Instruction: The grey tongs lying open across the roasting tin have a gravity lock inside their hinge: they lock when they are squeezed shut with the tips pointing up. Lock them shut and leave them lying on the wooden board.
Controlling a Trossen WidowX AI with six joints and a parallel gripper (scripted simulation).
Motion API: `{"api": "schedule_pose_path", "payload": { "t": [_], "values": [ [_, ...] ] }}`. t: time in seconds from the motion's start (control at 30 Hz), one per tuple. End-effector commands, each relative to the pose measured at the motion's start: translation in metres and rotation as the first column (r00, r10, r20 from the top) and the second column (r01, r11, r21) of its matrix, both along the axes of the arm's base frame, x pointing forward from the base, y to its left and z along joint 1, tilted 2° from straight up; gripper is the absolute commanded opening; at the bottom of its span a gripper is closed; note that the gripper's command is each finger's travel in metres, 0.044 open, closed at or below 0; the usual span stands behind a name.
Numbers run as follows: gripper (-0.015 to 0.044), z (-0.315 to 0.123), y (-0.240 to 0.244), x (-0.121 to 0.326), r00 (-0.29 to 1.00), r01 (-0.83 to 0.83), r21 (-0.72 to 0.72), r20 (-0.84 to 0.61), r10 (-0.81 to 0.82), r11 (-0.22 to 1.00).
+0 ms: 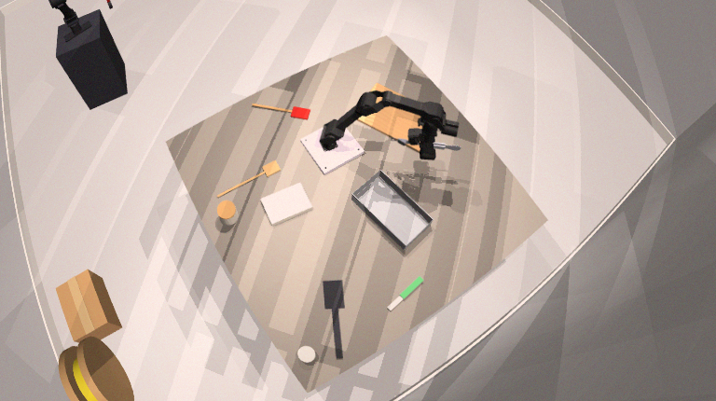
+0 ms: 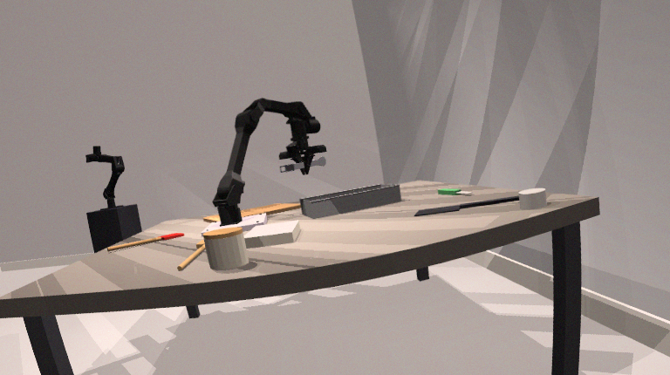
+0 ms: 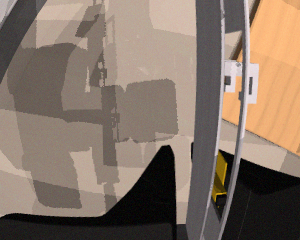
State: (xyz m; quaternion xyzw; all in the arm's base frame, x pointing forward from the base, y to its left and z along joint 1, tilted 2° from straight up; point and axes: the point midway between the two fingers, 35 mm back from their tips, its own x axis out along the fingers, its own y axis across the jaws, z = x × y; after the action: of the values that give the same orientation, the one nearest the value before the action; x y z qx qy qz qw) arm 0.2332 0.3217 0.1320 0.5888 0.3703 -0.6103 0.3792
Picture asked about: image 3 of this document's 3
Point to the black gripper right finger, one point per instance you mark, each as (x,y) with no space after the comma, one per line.
(266,203)

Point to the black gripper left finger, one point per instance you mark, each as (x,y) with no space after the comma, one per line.
(146,212)

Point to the light wooden board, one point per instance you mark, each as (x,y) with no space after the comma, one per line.
(275,46)

